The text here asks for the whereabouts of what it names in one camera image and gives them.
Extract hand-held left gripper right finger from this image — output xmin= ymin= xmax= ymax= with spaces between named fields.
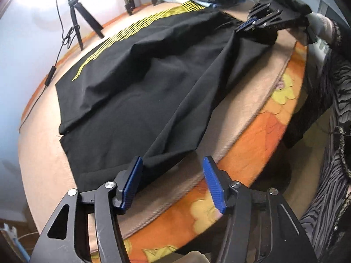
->
xmin=201 ymin=156 xmax=319 ymax=263

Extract black pants with yellow stripes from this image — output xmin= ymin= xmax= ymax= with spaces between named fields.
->
xmin=55 ymin=1 xmax=277 ymax=195

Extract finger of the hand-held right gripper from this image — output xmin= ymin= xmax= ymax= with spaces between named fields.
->
xmin=236 ymin=9 xmax=283 ymax=33
xmin=247 ymin=1 xmax=276 ymax=20

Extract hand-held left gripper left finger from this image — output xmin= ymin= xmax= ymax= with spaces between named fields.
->
xmin=29 ymin=156 xmax=143 ymax=263

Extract small black tripod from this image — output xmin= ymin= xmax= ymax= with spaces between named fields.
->
xmin=66 ymin=0 xmax=105 ymax=50

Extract black cable with inline switch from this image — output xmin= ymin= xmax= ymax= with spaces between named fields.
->
xmin=19 ymin=0 xmax=74 ymax=129

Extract person's right hand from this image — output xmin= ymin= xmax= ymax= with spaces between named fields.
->
xmin=306 ymin=12 xmax=336 ymax=46

